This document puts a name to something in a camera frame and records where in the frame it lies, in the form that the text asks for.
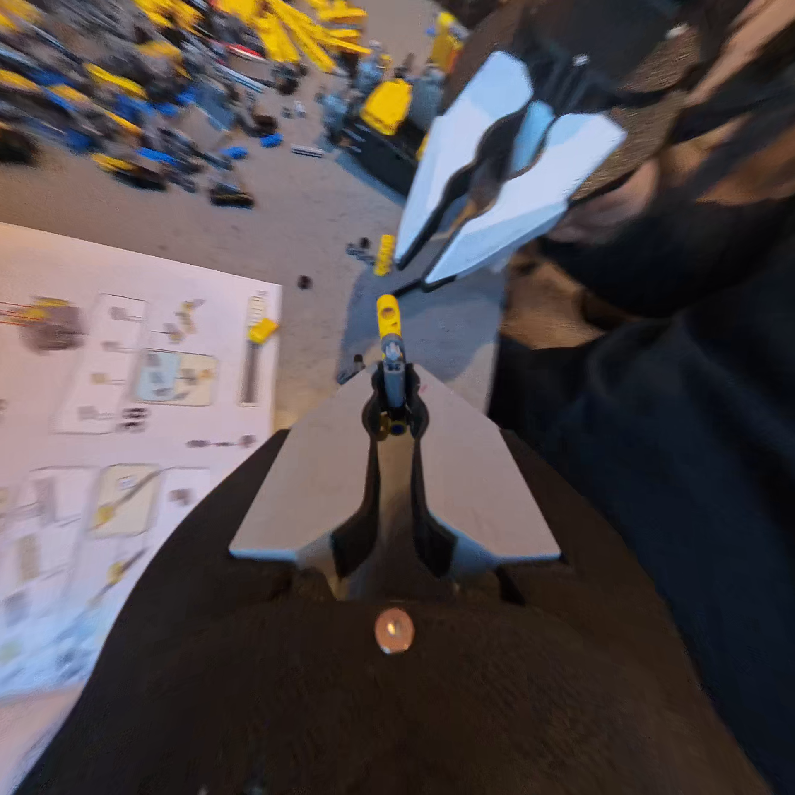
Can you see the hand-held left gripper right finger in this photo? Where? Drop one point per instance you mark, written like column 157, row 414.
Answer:
column 490, row 490

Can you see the small yellow curved piece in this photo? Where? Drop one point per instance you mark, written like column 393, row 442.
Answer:
column 263, row 329

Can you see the spread of yellow brick panels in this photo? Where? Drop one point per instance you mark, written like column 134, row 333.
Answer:
column 298, row 31

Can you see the short black axle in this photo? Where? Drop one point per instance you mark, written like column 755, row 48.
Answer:
column 407, row 287

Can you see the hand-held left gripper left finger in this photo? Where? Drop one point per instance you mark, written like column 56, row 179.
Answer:
column 310, row 490

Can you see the small grey three-hole connector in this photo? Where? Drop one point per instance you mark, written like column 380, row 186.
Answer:
column 360, row 251

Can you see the instruction booklet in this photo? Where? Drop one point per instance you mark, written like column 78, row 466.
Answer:
column 124, row 404

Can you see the person's right forearm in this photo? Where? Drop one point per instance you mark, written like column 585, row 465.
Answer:
column 702, row 217

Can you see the black yellow vehicle model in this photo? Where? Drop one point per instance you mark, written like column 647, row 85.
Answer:
column 385, row 118

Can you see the light grey axle piece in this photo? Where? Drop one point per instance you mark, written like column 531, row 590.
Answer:
column 307, row 150

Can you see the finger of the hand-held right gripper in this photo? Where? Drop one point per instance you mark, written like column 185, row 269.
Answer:
column 534, row 186
column 459, row 136

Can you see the person's right hand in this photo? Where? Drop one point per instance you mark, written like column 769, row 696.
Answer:
column 602, row 205

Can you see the pile of small brick pieces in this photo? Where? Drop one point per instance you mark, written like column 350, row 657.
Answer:
column 93, row 93

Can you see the yellow five-hole beam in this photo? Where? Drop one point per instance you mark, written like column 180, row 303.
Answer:
column 384, row 254

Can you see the person's dark clothed body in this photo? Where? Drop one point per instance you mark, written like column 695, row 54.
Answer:
column 683, row 497

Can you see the small yellow axle assembly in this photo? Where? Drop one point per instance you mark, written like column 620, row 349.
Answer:
column 389, row 313

